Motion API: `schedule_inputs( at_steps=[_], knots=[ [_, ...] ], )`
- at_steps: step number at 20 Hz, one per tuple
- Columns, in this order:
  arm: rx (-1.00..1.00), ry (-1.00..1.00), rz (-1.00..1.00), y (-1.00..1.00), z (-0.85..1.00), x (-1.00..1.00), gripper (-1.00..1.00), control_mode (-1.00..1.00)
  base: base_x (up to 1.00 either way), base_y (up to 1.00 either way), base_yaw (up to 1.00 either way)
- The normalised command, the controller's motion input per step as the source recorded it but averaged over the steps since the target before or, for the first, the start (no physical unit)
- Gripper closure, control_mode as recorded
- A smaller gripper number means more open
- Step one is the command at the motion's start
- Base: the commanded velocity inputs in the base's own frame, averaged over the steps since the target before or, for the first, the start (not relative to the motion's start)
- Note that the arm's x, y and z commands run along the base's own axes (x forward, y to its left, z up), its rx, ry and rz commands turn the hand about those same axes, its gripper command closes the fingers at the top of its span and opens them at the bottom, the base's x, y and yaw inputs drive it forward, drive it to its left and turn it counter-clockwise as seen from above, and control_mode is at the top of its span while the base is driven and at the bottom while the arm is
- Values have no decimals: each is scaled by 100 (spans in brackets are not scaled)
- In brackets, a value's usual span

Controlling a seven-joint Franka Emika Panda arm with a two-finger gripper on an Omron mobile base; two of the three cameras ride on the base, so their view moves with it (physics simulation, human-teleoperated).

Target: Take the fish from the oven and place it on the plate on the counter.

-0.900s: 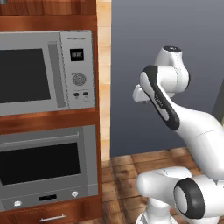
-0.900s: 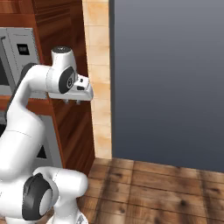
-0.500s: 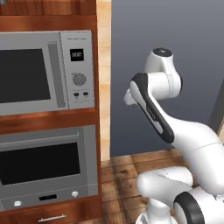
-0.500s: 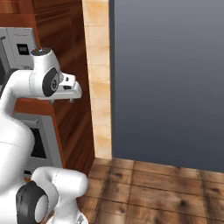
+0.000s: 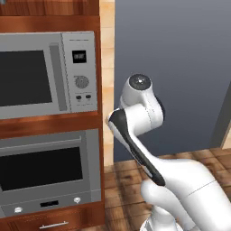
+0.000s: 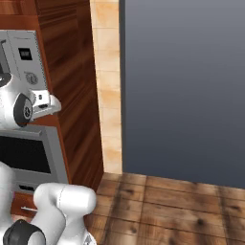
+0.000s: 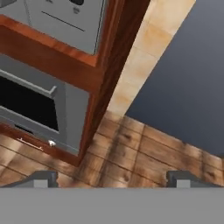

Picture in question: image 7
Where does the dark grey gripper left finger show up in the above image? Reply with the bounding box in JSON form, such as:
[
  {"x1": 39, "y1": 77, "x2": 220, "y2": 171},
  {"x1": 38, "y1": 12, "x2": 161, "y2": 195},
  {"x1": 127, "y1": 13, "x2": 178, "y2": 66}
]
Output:
[{"x1": 0, "y1": 170, "x2": 60, "y2": 189}]

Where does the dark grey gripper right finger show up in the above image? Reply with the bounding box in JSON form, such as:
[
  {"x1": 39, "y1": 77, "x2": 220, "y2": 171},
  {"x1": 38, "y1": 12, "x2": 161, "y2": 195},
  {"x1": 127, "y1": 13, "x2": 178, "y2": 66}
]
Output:
[{"x1": 165, "y1": 170, "x2": 224, "y2": 189}]

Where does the grey built-in oven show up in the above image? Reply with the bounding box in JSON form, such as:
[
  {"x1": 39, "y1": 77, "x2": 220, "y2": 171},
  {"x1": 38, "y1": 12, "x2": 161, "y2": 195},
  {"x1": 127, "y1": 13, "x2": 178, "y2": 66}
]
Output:
[{"x1": 0, "y1": 53, "x2": 90, "y2": 156}]

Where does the grey oven door black window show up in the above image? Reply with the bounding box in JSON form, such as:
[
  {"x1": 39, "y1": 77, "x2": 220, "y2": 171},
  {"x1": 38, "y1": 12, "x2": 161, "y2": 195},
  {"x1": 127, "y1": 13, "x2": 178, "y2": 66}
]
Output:
[{"x1": 0, "y1": 53, "x2": 67, "y2": 144}]

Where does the grey microwave oven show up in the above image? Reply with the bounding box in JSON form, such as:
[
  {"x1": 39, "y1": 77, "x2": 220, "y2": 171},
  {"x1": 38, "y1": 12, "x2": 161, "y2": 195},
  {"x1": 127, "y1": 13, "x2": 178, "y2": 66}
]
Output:
[{"x1": 0, "y1": 0, "x2": 107, "y2": 56}]

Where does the brown wooden drawer front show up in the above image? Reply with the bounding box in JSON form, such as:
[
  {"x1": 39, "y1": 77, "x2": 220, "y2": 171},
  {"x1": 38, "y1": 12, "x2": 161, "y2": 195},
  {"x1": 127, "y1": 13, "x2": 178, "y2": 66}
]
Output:
[{"x1": 0, "y1": 122, "x2": 82, "y2": 168}]

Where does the brown wooden cabinet housing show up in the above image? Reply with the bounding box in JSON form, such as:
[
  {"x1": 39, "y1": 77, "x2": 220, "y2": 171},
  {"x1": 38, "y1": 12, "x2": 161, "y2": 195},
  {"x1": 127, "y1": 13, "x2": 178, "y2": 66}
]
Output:
[{"x1": 0, "y1": 0, "x2": 151, "y2": 168}]

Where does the silver drawer handle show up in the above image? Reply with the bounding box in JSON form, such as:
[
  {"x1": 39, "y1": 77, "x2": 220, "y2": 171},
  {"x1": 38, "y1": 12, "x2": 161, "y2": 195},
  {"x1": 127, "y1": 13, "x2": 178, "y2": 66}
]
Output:
[{"x1": 16, "y1": 136, "x2": 58, "y2": 152}]

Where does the grey oven door handle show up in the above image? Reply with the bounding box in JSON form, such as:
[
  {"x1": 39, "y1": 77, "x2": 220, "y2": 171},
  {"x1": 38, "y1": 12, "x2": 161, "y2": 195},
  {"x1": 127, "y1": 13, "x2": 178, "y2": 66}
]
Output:
[{"x1": 0, "y1": 68, "x2": 58, "y2": 100}]

